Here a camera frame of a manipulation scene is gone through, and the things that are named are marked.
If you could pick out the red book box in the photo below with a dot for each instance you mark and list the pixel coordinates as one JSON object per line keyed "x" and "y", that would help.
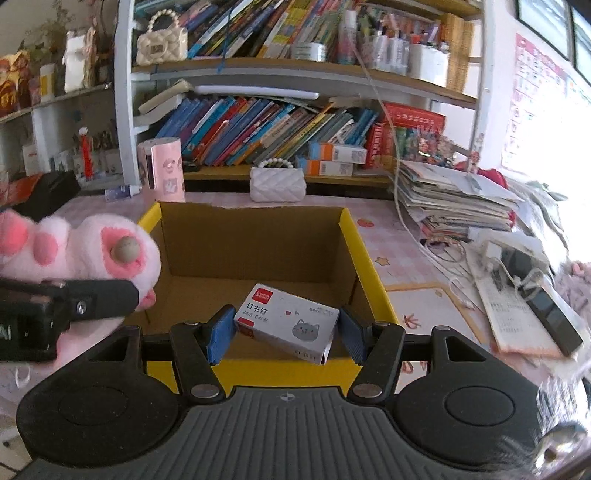
{"x": 411, "y": 122}

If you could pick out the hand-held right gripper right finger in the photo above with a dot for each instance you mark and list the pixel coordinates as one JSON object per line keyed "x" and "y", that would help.
{"x": 353, "y": 337}

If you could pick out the red slim bottle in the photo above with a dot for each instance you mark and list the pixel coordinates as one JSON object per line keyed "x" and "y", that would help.
{"x": 87, "y": 157}

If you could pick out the black case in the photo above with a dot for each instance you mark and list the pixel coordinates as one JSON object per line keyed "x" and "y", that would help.
{"x": 53, "y": 189}

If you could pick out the red gold figurine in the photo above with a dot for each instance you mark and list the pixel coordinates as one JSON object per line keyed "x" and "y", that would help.
{"x": 14, "y": 83}

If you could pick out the row of leaning books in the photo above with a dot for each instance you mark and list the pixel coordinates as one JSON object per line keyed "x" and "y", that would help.
{"x": 258, "y": 134}

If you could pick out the white staple box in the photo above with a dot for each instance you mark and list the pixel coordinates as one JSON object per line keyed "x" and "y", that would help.
{"x": 286, "y": 318}

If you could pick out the white gift bag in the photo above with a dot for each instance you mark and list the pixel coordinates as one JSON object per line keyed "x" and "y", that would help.
{"x": 78, "y": 60}

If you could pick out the wicker basket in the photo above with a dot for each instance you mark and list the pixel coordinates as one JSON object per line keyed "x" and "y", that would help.
{"x": 459, "y": 50}

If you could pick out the cream quilted handbag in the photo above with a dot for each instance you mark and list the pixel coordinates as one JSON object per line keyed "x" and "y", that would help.
{"x": 161, "y": 44}

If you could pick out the lying thick book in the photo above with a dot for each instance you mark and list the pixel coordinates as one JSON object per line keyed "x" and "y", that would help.
{"x": 161, "y": 99}

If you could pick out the pink plush paw toy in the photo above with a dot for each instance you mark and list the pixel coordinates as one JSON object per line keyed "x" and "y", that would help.
{"x": 92, "y": 240}

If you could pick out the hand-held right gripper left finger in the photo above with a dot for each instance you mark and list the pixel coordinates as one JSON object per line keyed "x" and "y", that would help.
{"x": 221, "y": 334}

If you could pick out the white cup yellow label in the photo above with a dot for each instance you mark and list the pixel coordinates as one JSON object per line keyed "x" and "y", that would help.
{"x": 47, "y": 83}

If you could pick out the white side shelf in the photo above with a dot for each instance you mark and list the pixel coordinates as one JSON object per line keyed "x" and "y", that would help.
{"x": 55, "y": 99}

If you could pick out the orange white carton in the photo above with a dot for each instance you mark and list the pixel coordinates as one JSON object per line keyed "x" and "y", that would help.
{"x": 325, "y": 167}
{"x": 339, "y": 152}

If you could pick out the pink checked tablecloth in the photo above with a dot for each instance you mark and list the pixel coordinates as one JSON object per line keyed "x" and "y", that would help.
{"x": 406, "y": 258}

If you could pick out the framed picture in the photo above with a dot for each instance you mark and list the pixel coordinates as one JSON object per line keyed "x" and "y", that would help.
{"x": 582, "y": 46}
{"x": 545, "y": 23}

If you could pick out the black flat device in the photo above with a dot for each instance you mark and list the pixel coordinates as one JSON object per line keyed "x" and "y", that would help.
{"x": 549, "y": 314}

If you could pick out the stack of papers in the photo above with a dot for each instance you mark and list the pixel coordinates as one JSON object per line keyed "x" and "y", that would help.
{"x": 452, "y": 194}

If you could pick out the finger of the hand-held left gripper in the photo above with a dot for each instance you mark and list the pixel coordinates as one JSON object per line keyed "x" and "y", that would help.
{"x": 101, "y": 297}

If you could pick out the pink wall chart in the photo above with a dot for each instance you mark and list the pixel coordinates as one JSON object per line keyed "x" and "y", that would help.
{"x": 531, "y": 106}

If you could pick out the row of upright books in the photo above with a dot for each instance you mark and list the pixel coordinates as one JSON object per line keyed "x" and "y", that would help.
{"x": 258, "y": 27}

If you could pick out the printed paper sheet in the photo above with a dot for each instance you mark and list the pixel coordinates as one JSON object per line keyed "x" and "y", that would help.
{"x": 517, "y": 327}

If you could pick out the white charger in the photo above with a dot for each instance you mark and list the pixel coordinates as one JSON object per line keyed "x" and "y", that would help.
{"x": 491, "y": 251}

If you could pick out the white pen holders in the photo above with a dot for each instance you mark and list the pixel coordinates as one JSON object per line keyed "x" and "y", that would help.
{"x": 427, "y": 64}

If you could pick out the white bookshelf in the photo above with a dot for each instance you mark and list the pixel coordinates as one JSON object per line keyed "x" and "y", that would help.
{"x": 122, "y": 92}

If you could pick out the yellow cardboard box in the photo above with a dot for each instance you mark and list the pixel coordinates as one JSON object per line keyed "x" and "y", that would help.
{"x": 254, "y": 244}

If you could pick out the pink cylinder container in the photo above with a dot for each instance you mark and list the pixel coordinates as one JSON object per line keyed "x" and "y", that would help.
{"x": 166, "y": 166}

